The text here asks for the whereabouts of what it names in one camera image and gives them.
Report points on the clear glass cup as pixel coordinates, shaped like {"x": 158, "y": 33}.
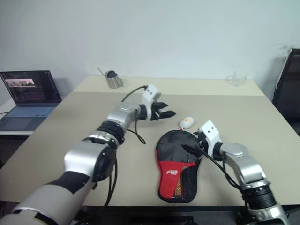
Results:
{"x": 237, "y": 79}

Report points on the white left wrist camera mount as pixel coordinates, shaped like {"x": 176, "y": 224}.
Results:
{"x": 151, "y": 92}

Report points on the thin metal stick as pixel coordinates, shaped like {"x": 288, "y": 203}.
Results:
{"x": 102, "y": 72}

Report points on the black rounded object in cup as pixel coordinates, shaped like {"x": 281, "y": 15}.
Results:
{"x": 111, "y": 74}

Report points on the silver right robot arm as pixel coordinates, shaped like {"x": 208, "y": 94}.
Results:
{"x": 250, "y": 168}

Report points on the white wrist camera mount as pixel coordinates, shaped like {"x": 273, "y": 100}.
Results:
{"x": 151, "y": 92}
{"x": 209, "y": 130}

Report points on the black table frame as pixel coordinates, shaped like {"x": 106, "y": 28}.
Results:
{"x": 140, "y": 212}

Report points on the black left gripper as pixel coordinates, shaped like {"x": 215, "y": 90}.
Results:
{"x": 155, "y": 113}

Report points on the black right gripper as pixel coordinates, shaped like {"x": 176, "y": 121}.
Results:
{"x": 202, "y": 143}

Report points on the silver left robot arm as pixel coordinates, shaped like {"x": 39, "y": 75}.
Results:
{"x": 82, "y": 154}

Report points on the black red paddle case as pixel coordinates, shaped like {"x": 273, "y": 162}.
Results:
{"x": 171, "y": 173}

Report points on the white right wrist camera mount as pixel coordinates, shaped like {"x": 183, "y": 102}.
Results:
{"x": 209, "y": 130}

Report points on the black mesh office chair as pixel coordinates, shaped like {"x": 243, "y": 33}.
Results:
{"x": 290, "y": 82}

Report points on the open laptop computer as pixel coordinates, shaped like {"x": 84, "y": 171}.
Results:
{"x": 28, "y": 89}

